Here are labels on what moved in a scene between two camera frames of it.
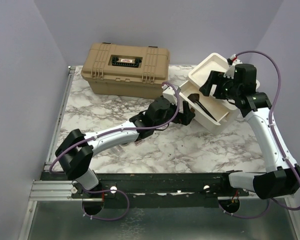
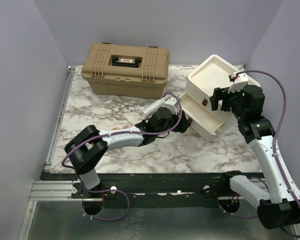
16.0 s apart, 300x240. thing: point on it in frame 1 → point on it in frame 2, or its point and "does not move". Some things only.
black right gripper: [215, 77] → [225, 96]
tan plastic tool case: [138, 71] does not move
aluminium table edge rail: [50, 155] does not move
